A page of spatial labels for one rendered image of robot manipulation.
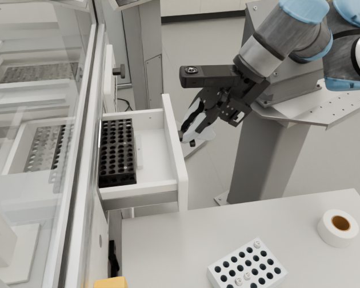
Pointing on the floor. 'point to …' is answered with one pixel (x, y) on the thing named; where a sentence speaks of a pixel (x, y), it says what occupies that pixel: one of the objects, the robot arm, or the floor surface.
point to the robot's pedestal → (270, 151)
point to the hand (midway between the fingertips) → (182, 132)
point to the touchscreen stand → (148, 60)
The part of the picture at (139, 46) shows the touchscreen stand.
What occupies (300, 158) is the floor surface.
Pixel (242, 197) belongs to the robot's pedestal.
